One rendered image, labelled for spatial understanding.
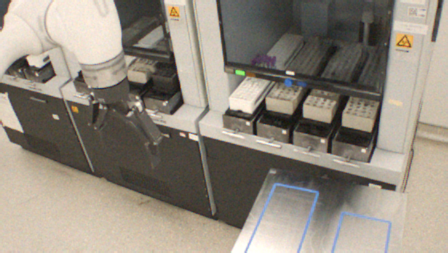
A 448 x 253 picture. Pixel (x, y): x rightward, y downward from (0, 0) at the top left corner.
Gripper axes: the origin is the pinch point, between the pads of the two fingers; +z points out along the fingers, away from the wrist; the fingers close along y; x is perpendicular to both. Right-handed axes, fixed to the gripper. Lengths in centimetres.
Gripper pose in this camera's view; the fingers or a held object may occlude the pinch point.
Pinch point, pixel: (131, 153)
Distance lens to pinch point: 100.1
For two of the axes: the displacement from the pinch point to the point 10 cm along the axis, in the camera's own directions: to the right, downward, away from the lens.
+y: 8.7, 2.1, -4.4
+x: 4.7, -5.8, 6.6
